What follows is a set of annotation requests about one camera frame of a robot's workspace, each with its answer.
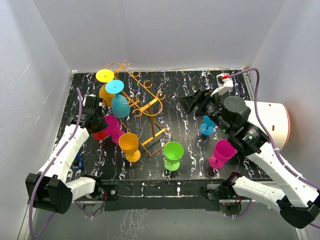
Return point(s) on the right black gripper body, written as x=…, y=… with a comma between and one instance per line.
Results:
x=212, y=108

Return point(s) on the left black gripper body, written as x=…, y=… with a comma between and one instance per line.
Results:
x=101, y=125

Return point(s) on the light blue plastic wine glass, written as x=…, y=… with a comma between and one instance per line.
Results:
x=119, y=104

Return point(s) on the magenta plastic wine glass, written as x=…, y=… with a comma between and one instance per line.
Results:
x=113, y=128

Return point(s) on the yellow-orange plastic wine glass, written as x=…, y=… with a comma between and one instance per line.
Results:
x=104, y=76

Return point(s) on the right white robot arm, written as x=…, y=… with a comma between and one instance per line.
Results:
x=296, y=200

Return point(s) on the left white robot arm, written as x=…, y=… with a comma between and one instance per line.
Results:
x=49, y=189

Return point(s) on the red plastic wine glass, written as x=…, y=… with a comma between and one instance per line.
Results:
x=99, y=135

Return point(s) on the orange plastic wine glass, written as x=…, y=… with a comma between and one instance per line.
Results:
x=129, y=143

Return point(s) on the green plastic wine glass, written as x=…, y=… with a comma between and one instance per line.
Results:
x=173, y=152

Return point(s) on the white cylindrical lamp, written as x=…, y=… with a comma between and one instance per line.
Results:
x=275, y=118

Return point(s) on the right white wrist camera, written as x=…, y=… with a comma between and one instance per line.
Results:
x=225, y=83

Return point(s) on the gold wire wine glass rack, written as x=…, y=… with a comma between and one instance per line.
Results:
x=139, y=108

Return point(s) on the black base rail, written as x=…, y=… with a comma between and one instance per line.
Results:
x=168, y=195

